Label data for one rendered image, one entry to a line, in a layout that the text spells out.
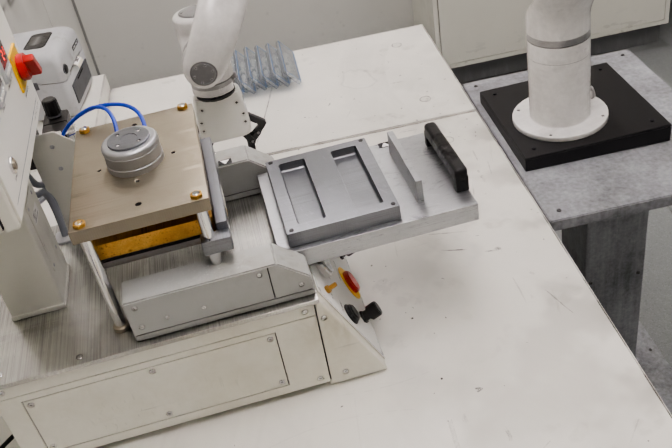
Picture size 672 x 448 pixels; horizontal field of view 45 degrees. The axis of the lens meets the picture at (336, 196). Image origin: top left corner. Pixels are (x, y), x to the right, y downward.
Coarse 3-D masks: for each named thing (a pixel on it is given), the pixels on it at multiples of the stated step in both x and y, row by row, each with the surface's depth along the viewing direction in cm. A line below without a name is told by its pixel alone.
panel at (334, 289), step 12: (312, 264) 120; (336, 264) 134; (348, 264) 143; (312, 276) 116; (336, 276) 129; (324, 288) 117; (336, 288) 124; (348, 288) 131; (336, 300) 119; (348, 300) 126; (360, 300) 133; (348, 312) 120; (360, 324) 123; (372, 336) 125
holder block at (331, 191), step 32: (288, 160) 129; (320, 160) 127; (352, 160) 129; (288, 192) 124; (320, 192) 120; (352, 192) 122; (384, 192) 118; (288, 224) 115; (320, 224) 114; (352, 224) 115
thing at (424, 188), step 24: (408, 144) 132; (384, 168) 127; (408, 168) 119; (432, 168) 125; (264, 192) 127; (408, 192) 121; (432, 192) 120; (456, 192) 119; (408, 216) 116; (432, 216) 116; (456, 216) 117; (336, 240) 114; (360, 240) 115; (384, 240) 116
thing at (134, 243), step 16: (160, 224) 109; (176, 224) 108; (192, 224) 108; (96, 240) 108; (112, 240) 107; (128, 240) 107; (144, 240) 108; (160, 240) 109; (176, 240) 109; (192, 240) 110; (112, 256) 108; (128, 256) 109; (144, 256) 109
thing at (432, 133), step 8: (424, 128) 129; (432, 128) 127; (432, 136) 126; (440, 136) 125; (432, 144) 126; (440, 144) 123; (448, 144) 123; (440, 152) 123; (448, 152) 121; (448, 160) 120; (456, 160) 119; (448, 168) 120; (456, 168) 117; (464, 168) 117; (456, 176) 118; (464, 176) 118; (456, 184) 118; (464, 184) 119
